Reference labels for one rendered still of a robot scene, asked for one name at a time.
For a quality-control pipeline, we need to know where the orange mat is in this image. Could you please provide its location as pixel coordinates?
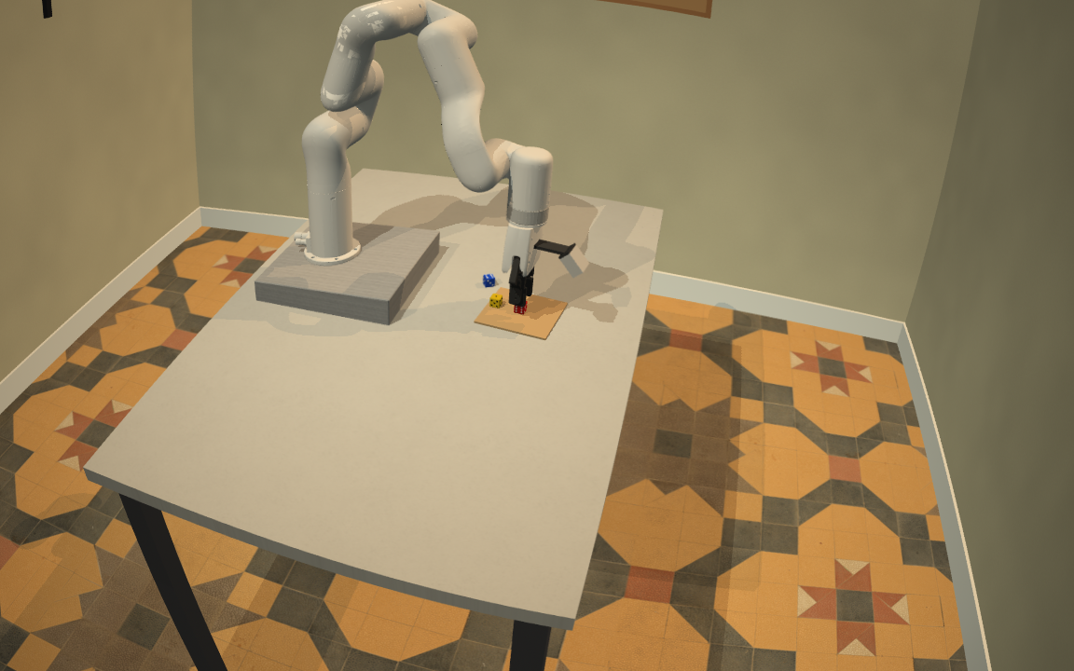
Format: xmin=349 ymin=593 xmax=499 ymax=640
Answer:
xmin=474 ymin=288 xmax=568 ymax=340

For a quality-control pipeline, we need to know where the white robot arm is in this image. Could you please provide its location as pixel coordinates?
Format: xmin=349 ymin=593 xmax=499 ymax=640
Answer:
xmin=294 ymin=0 xmax=553 ymax=266

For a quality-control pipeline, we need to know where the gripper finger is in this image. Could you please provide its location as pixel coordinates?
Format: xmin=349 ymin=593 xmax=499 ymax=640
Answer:
xmin=518 ymin=267 xmax=534 ymax=296
xmin=509 ymin=256 xmax=527 ymax=307

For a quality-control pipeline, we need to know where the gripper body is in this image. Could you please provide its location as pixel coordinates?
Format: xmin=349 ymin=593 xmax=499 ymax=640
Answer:
xmin=502 ymin=216 xmax=548 ymax=277

